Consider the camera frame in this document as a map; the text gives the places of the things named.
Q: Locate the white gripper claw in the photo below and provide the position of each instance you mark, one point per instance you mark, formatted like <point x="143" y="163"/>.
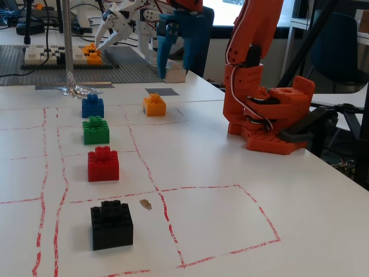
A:
<point x="112" y="41"/>
<point x="105" y="26"/>

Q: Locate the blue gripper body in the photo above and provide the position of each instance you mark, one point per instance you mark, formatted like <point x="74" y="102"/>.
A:
<point x="176" y="29"/>

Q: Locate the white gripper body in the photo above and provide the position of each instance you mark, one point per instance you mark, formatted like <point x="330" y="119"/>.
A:
<point x="124" y="14"/>

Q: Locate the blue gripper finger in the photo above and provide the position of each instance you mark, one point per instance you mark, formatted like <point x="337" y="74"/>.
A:
<point x="191" y="53"/>
<point x="164" y="57"/>

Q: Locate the white lego block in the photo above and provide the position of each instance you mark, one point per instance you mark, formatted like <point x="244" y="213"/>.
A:
<point x="176" y="75"/>

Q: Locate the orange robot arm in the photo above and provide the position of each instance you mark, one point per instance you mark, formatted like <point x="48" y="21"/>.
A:
<point x="250" y="86"/>

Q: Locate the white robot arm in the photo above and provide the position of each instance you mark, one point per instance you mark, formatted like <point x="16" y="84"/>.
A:
<point x="144" y="31"/>

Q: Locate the yellow lego block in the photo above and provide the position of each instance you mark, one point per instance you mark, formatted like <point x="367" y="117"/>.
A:
<point x="154" y="107"/>

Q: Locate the blue lego block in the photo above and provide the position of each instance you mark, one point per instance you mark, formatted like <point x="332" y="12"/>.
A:
<point x="92" y="108"/>

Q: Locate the green lego block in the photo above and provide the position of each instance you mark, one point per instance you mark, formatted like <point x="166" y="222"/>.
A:
<point x="96" y="132"/>

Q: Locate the red lego block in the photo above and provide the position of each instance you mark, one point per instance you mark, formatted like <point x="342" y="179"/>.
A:
<point x="103" y="167"/>

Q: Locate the black lego block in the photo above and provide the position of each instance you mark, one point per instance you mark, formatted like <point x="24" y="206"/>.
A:
<point x="112" y="228"/>

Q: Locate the dark blue chair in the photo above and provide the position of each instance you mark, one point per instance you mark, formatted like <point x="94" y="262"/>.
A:
<point x="208" y="43"/>
<point x="340" y="52"/>

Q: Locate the white plastic housing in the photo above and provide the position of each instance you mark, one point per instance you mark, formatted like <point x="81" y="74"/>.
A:
<point x="82" y="14"/>

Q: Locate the grey lego baseplate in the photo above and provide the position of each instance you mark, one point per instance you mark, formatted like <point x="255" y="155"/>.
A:
<point x="129" y="72"/>

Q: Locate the metal pole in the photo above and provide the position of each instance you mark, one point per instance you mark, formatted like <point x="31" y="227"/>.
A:
<point x="68" y="43"/>

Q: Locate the crumpled aluminium foil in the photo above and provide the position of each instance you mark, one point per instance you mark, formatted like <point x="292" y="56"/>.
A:
<point x="78" y="91"/>

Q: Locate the black desk stand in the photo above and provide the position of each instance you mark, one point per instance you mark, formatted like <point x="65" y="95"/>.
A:
<point x="27" y="26"/>

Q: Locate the dark grey table clamp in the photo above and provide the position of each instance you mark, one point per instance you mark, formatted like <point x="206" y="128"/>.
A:
<point x="305" y="127"/>

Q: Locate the small brown scrap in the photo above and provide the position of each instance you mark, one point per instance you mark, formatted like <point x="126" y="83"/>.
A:
<point x="146" y="204"/>

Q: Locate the green circuit board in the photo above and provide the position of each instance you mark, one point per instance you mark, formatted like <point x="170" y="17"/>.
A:
<point x="344" y="166"/>

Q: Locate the black white orange brick wall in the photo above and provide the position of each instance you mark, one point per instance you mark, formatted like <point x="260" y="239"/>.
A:
<point x="34" y="56"/>

